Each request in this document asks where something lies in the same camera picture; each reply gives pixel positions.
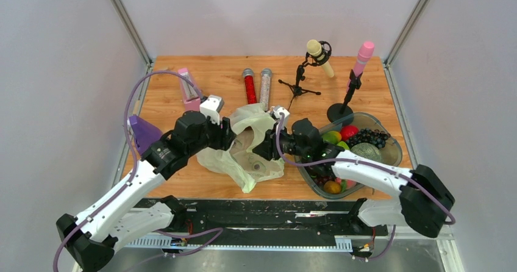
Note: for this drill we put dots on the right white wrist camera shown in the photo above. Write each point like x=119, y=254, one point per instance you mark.
x=280, y=115

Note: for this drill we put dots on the pink peach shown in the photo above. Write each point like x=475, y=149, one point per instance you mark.
x=347, y=184

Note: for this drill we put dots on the pink metronome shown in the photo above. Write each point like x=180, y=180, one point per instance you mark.
x=190, y=98

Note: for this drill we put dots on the orange yellow fruit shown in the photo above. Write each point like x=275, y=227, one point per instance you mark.
x=332, y=187

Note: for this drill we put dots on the red glitter microphone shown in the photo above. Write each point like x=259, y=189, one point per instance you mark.
x=249, y=85

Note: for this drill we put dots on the pink microphone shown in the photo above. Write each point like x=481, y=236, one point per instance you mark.
x=364, y=55

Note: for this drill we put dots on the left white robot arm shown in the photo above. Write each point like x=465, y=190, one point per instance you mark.
x=93, y=236

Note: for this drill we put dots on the green red mango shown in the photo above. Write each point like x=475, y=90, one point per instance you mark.
x=333, y=137

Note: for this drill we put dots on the pale green plastic bag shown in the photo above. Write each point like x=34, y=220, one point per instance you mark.
x=250, y=123

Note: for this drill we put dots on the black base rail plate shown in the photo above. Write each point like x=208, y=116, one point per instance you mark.
x=270, y=223

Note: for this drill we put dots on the purple metronome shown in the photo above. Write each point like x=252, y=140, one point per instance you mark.
x=144, y=133

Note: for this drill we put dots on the black round-base microphone stand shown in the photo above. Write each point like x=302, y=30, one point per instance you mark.
x=341, y=110

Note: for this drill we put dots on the wooden strip on rail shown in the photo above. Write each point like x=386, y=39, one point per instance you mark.
x=136, y=107

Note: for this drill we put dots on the red apple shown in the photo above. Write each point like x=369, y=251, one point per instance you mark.
x=348, y=131

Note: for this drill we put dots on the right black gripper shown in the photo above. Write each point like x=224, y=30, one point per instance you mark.
x=269, y=148

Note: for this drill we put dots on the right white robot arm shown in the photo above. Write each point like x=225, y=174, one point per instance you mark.
x=419, y=199

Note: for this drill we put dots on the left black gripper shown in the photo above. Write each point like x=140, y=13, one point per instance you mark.
x=224, y=139

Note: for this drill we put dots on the black tripod microphone stand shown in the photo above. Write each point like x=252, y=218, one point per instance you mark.
x=296, y=88

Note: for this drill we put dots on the green netted melon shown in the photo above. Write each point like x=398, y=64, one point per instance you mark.
x=368, y=151

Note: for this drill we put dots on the grey transparent fruit basket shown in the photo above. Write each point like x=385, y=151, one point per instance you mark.
x=391, y=154

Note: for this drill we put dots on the silver glitter microphone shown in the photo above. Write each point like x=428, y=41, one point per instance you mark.
x=265, y=87

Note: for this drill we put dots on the cream microphone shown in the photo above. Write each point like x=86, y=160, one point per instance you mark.
x=320, y=52

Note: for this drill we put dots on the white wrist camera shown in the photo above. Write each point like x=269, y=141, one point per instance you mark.
x=280, y=115
x=211, y=107

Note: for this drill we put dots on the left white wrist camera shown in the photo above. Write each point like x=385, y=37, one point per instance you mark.
x=211, y=107

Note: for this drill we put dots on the black grape bunch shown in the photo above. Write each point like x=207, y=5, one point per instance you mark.
x=375, y=137

